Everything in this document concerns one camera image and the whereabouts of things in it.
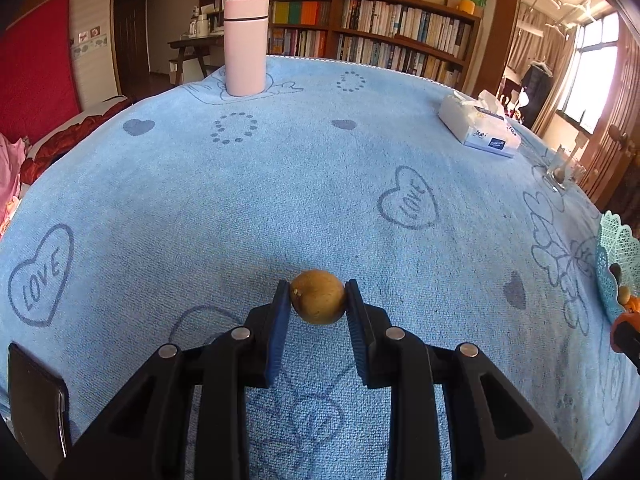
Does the brown wooden door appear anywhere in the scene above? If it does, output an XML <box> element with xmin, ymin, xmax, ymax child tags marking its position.
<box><xmin>580</xmin><ymin>80</ymin><xmax>640</xmax><ymax>213</ymax></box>

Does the teal plastic lattice basket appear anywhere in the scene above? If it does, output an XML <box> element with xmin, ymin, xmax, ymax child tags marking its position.
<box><xmin>595</xmin><ymin>211</ymin><xmax>640</xmax><ymax>323</ymax></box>

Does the pink thermos bottle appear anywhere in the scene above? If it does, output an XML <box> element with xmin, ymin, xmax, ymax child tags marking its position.
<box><xmin>223</xmin><ymin>0</ymin><xmax>271</xmax><ymax>97</ymax></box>

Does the beige curtain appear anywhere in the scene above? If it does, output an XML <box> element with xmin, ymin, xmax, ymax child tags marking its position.
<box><xmin>517</xmin><ymin>5</ymin><xmax>576</xmax><ymax>121</ymax></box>

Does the dark red cloth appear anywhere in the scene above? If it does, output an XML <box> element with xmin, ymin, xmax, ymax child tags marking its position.
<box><xmin>20</xmin><ymin>112</ymin><xmax>108</xmax><ymax>186</ymax></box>

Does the clear glass cup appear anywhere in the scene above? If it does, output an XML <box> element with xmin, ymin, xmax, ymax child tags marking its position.
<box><xmin>546</xmin><ymin>145</ymin><xmax>583</xmax><ymax>192</ymax></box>

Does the wooden bookshelf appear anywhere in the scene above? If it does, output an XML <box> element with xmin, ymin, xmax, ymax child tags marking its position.
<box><xmin>265</xmin><ymin>0</ymin><xmax>483</xmax><ymax>93</ymax></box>

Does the blue printed towel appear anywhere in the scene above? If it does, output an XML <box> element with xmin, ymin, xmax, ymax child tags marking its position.
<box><xmin>0</xmin><ymin>55</ymin><xmax>640</xmax><ymax>480</ymax></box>

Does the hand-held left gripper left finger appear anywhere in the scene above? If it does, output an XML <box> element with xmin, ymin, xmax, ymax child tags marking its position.
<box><xmin>55</xmin><ymin>280</ymin><xmax>292</xmax><ymax>480</ymax></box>

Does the white tissue pack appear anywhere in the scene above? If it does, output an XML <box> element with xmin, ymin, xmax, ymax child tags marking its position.
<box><xmin>438</xmin><ymin>89</ymin><xmax>522</xmax><ymax>159</ymax></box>

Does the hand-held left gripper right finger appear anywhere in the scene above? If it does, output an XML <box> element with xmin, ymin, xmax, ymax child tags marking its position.
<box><xmin>344</xmin><ymin>280</ymin><xmax>583</xmax><ymax>480</ymax></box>

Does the red wall panel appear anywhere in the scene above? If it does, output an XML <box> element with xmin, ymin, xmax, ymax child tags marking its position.
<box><xmin>0</xmin><ymin>0</ymin><xmax>83</xmax><ymax>143</ymax></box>

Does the wooden side desk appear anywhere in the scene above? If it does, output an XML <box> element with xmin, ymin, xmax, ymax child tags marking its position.
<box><xmin>167</xmin><ymin>35</ymin><xmax>226</xmax><ymax>86</ymax></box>

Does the dark wooden door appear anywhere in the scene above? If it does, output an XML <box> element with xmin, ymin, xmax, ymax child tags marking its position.
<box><xmin>112</xmin><ymin>0</ymin><xmax>158</xmax><ymax>98</ymax></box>

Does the black phone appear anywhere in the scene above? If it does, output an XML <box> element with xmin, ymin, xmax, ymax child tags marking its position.
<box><xmin>7</xmin><ymin>342</ymin><xmax>71</xmax><ymax>478</ymax></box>

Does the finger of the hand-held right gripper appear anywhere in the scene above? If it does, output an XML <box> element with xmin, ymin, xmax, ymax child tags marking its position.
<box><xmin>611</xmin><ymin>312</ymin><xmax>640</xmax><ymax>377</ymax></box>

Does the brown longan fruit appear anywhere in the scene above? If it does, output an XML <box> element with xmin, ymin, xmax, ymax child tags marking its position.
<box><xmin>290</xmin><ymin>269</ymin><xmax>347</xmax><ymax>325</ymax></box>

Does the small wooden desk shelf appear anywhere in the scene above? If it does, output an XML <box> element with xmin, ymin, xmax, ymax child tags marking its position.
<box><xmin>192</xmin><ymin>0</ymin><xmax>241</xmax><ymax>36</ymax></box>

